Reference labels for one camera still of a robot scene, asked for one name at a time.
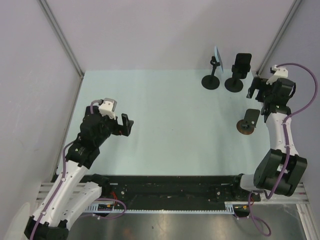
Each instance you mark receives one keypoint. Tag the light blue phone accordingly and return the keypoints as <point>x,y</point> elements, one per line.
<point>219,62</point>

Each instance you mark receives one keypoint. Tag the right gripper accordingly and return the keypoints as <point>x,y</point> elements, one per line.
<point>258,83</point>

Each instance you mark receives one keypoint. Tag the wooden base phone stand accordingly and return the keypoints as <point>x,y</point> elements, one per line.
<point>247,125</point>

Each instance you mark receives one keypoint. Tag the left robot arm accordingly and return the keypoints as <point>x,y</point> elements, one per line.
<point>55,216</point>

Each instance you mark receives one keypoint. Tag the black stand with blue phone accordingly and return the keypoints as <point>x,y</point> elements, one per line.
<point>211,82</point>

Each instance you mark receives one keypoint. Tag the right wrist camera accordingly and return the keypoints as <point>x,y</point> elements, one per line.
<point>277,72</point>

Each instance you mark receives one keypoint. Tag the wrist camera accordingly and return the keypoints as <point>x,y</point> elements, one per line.
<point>277,72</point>
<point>107,108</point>

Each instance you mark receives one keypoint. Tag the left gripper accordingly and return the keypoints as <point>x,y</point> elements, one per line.
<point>124,129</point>

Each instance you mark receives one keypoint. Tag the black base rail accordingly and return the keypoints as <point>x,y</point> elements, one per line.
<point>177,192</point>

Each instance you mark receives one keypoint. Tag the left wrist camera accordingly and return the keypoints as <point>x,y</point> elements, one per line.
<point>107,108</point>

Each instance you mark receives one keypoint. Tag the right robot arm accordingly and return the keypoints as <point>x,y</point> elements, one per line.
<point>282,168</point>

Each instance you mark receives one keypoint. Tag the black phone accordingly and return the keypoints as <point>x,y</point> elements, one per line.
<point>243,62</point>

